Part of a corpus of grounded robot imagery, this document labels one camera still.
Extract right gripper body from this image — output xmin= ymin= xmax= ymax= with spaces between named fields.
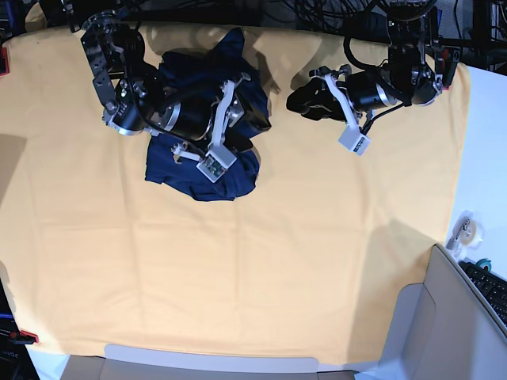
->
xmin=166 ymin=81 xmax=254 ymax=150

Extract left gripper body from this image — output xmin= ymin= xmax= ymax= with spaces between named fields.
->
xmin=309 ymin=66 xmax=396 ymax=118

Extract dark blue long-sleeve shirt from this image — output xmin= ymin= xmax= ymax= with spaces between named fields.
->
xmin=145 ymin=28 xmax=271 ymax=202

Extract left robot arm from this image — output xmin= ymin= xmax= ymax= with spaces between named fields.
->
xmin=286 ymin=1 xmax=444 ymax=134

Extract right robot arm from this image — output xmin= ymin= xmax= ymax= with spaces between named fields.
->
xmin=81 ymin=10 xmax=271 ymax=157

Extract red clamp top right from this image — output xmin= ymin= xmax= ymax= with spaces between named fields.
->
xmin=435 ymin=47 xmax=461 ymax=90

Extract red clamp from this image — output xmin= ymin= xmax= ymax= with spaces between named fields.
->
xmin=435 ymin=47 xmax=461 ymax=90
xmin=0 ymin=47 xmax=10 ymax=77
xmin=7 ymin=331 xmax=39 ymax=345

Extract yellow table cloth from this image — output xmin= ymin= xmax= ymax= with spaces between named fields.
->
xmin=1 ymin=28 xmax=471 ymax=365

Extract clear tape dispenser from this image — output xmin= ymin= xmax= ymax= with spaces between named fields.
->
xmin=445 ymin=211 xmax=484 ymax=252

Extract red clamp top left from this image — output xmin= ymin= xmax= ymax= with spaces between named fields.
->
xmin=0 ymin=47 xmax=10 ymax=77

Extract teal tape roll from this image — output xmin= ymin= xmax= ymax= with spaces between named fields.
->
xmin=476 ymin=258 xmax=492 ymax=272

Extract black keyboard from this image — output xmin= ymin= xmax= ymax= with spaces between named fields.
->
xmin=459 ymin=262 xmax=507 ymax=325

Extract beige cardboard box right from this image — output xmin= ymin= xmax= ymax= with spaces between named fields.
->
xmin=375 ymin=245 xmax=506 ymax=379

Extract beige cardboard box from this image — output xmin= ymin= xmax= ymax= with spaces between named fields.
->
xmin=61 ymin=344 xmax=357 ymax=379
xmin=375 ymin=245 xmax=506 ymax=379

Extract beige cardboard box bottom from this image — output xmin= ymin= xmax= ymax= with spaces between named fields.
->
xmin=61 ymin=344 xmax=357 ymax=379

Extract red clamp bottom left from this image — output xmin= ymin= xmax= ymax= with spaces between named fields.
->
xmin=7 ymin=331 xmax=39 ymax=345

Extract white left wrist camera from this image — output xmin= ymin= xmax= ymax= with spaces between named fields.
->
xmin=338 ymin=127 xmax=371 ymax=156

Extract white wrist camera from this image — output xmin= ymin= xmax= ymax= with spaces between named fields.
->
xmin=196 ymin=146 xmax=237 ymax=183
xmin=338 ymin=127 xmax=371 ymax=156

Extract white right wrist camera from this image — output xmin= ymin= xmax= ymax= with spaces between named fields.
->
xmin=196 ymin=146 xmax=237 ymax=183

